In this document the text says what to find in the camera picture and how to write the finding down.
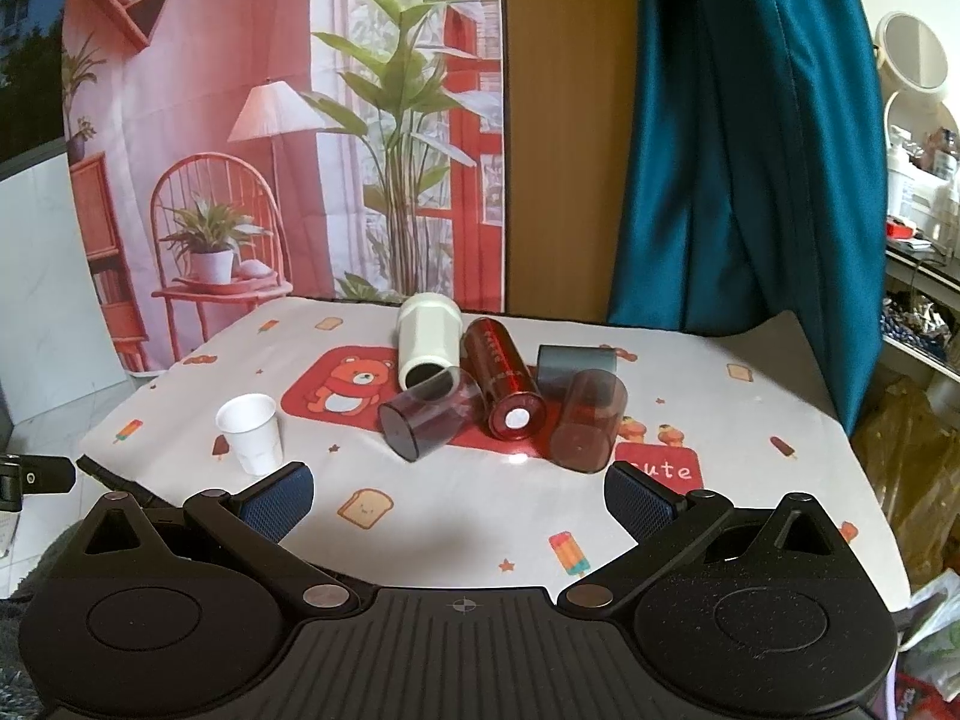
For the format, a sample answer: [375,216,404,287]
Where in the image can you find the yellow plastic bag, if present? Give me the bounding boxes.
[851,375,960,593]

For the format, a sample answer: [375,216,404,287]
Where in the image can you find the red transparent cup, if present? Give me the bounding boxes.
[547,368,628,473]

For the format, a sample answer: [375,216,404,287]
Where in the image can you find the round white mirror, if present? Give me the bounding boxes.
[874,11,952,158]

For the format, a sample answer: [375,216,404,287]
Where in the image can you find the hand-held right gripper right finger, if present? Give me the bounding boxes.
[559,460,841,610]

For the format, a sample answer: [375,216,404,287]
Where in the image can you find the dark purple transparent cup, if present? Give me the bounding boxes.
[377,366,481,462]

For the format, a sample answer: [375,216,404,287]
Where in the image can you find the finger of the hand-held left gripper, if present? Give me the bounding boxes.
[0,454,77,515]

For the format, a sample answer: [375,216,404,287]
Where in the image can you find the printed wall tapestry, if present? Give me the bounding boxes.
[61,0,505,376]

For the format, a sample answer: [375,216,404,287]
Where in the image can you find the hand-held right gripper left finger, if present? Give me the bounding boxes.
[81,463,361,612]

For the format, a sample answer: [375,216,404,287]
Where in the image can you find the printed cartoon tablecloth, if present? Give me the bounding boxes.
[75,296,912,616]

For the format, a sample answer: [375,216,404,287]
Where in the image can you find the white plastic bag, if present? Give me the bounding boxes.
[896,576,960,665]

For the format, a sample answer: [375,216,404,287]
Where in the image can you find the glossy red cup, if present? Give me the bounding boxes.
[460,317,542,438]

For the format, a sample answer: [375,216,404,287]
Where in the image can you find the tall white cup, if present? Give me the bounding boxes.
[396,292,461,393]

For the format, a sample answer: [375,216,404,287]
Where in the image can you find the grey fuzzy cloth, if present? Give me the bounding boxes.
[0,540,76,720]

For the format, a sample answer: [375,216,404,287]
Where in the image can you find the small white paper cup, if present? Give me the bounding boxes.
[215,393,284,476]

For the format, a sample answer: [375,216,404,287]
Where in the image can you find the cluttered white shelf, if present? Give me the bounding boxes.
[879,225,960,387]

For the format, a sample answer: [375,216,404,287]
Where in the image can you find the white pump bottle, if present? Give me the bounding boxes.
[887,127,931,220]

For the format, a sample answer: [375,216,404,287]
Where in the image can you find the grey transparent cup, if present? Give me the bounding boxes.
[535,344,620,400]

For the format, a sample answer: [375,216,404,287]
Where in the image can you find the teal curtain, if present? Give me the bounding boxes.
[606,0,890,436]

